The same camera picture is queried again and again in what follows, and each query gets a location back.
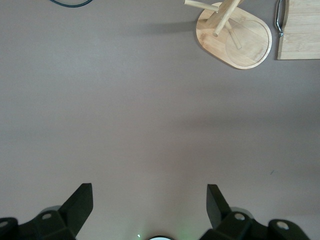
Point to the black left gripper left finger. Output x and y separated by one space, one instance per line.
62 222

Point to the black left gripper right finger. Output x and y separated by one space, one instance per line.
232 225

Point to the wooden mug rack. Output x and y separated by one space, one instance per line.
250 55

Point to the bamboo cutting board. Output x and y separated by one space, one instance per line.
300 37

